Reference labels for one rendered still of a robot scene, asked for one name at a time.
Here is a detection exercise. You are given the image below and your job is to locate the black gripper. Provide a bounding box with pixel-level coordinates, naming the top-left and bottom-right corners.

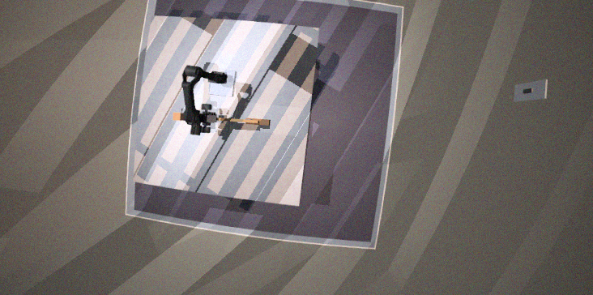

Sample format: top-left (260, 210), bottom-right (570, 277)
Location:
top-left (201, 104), bottom-right (211, 133)

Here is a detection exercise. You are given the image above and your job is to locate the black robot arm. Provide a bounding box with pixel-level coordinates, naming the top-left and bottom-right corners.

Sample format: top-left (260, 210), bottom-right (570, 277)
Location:
top-left (181, 65), bottom-right (227, 136)

